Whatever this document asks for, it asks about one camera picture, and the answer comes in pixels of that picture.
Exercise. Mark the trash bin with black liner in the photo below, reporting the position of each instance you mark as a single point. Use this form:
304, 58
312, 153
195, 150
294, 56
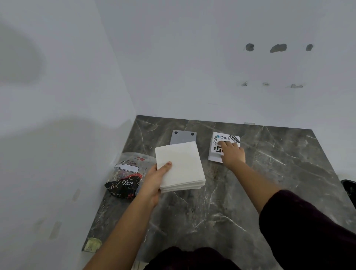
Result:
350, 192

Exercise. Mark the person's dark maroon top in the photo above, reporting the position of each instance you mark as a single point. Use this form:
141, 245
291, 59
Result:
306, 236

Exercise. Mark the grey square box base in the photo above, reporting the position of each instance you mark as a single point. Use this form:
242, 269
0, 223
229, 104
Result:
182, 137

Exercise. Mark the Dove tissue plastic packet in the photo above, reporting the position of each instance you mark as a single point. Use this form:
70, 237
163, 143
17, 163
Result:
125, 182

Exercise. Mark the person's right hand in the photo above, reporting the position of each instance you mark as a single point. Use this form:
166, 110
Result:
233, 155

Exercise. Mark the white stickered tissue box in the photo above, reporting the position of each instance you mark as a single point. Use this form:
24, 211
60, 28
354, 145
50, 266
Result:
214, 155

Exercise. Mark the person's left forearm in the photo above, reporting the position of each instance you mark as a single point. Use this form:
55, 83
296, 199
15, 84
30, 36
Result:
125, 236

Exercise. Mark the person's right forearm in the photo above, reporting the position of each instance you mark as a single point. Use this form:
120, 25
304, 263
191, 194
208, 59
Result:
254, 186

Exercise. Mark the yellowed corner sticker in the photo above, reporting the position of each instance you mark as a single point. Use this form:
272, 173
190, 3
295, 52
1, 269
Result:
92, 245

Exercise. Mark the person's left hand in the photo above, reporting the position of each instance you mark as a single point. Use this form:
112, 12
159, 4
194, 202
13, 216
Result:
151, 186

